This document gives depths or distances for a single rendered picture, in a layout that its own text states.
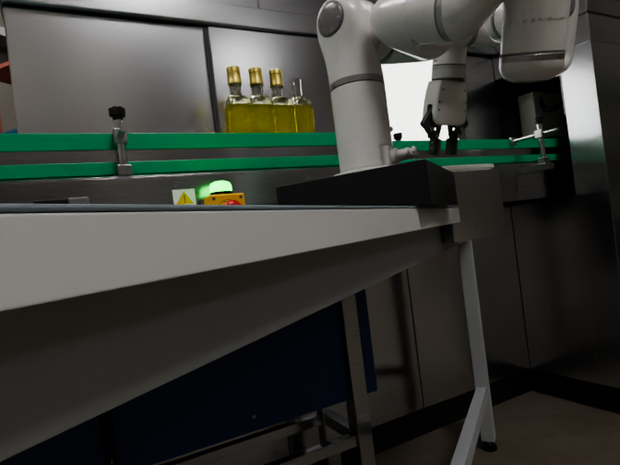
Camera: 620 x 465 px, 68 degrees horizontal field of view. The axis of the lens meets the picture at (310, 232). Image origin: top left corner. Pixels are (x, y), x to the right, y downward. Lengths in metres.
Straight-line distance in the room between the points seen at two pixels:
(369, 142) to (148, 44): 0.76
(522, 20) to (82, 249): 0.65
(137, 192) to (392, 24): 0.54
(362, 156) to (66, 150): 0.54
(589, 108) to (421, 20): 1.14
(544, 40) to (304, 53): 0.88
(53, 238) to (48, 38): 1.16
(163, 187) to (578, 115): 1.38
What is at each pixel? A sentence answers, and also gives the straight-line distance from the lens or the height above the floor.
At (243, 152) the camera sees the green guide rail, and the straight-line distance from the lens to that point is 1.03.
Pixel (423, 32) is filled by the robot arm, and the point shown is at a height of 1.00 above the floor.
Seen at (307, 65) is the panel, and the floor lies 1.23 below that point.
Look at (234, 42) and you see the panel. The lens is 1.40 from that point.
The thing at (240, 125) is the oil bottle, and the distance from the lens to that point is 1.16.
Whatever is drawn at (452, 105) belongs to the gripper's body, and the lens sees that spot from 1.14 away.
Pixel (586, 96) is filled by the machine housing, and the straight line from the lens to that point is 1.82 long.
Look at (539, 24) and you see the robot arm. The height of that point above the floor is 0.97.
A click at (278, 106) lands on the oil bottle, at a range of 1.22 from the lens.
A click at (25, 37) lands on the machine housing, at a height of 1.26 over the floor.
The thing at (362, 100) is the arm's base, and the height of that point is 0.94.
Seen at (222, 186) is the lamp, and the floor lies 0.84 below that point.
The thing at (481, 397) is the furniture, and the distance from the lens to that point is 1.51.
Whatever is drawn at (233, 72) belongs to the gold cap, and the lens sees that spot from 1.21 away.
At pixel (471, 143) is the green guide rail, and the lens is 1.58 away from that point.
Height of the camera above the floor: 0.73
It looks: level
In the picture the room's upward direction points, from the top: 7 degrees counter-clockwise
